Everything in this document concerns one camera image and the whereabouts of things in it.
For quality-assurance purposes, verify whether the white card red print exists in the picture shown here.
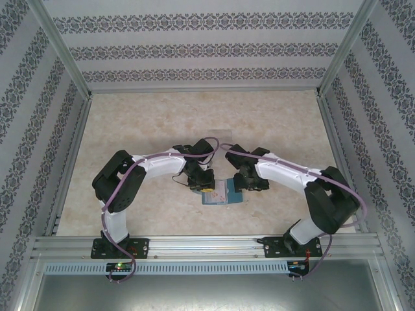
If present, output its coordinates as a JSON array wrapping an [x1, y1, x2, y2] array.
[[210, 181, 227, 203]]

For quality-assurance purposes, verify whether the teal card holder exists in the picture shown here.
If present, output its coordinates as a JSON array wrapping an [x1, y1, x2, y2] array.
[[201, 178, 244, 206]]

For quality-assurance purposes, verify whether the grey metal panel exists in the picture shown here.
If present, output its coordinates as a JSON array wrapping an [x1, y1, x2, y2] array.
[[19, 259, 401, 311]]

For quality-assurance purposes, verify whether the thin black cable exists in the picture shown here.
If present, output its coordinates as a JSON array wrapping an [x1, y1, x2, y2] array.
[[171, 174, 192, 189]]

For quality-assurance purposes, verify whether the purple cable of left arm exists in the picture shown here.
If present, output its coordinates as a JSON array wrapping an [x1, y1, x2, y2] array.
[[101, 135, 221, 284]]

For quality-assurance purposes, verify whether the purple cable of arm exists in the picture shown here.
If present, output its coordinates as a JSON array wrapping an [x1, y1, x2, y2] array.
[[101, 135, 221, 284], [220, 142, 366, 281]]

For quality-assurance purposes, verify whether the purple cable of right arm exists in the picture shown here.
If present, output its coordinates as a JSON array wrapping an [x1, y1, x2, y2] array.
[[220, 142, 366, 281]]

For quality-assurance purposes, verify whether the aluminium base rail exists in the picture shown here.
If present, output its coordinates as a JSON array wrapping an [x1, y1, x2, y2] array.
[[30, 233, 386, 260]]

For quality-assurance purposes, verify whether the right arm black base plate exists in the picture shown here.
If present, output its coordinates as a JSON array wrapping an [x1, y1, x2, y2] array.
[[263, 236, 324, 259]]

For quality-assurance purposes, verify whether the aluminium rear rail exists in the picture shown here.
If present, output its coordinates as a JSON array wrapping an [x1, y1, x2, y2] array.
[[89, 86, 320, 95]]

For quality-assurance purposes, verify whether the slotted grey cable duct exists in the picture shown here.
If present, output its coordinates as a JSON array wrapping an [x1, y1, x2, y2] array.
[[43, 260, 290, 275]]

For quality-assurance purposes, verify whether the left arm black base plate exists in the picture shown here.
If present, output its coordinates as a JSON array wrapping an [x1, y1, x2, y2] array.
[[91, 238, 150, 260]]

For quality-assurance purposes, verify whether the aluminium side rail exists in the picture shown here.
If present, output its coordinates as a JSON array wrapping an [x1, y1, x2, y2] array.
[[43, 95, 95, 236], [316, 93, 370, 234]]

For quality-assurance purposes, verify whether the aluminium frame post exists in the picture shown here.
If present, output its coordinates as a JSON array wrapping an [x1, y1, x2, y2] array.
[[314, 0, 381, 98], [25, 0, 95, 100]]

